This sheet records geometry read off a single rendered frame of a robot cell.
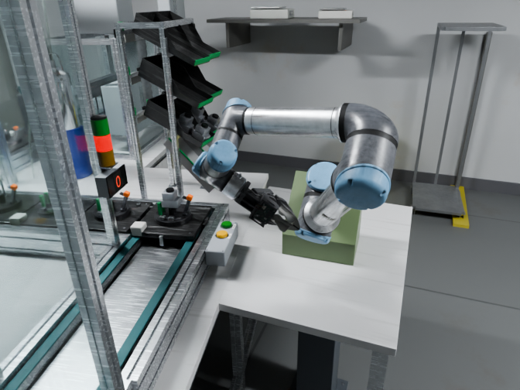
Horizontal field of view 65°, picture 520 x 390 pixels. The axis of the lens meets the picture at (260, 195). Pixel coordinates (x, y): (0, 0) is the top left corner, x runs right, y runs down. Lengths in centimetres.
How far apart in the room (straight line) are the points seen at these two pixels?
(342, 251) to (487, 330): 145
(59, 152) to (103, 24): 212
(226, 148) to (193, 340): 55
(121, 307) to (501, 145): 378
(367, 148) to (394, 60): 332
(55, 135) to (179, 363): 76
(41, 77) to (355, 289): 112
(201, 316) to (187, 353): 14
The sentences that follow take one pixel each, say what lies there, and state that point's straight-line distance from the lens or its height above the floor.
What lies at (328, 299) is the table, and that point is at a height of 86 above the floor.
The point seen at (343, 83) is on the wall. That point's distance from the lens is 430.
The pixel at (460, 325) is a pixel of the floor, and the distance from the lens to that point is 275.
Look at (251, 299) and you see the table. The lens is 135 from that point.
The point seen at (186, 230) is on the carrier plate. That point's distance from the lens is 152.
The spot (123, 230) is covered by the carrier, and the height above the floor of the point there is 97.
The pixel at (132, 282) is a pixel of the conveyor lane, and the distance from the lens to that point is 140.
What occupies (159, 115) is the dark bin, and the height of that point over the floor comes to 131.
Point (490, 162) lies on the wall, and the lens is 446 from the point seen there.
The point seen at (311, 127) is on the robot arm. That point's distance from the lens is 103.
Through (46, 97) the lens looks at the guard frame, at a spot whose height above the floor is 162.
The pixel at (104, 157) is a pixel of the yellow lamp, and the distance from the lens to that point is 136.
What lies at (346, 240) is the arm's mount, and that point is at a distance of 148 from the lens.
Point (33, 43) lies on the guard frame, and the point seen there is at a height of 168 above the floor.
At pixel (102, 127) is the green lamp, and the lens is 133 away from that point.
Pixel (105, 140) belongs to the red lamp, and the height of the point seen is 135.
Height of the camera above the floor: 173
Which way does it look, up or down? 26 degrees down
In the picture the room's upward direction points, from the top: 1 degrees counter-clockwise
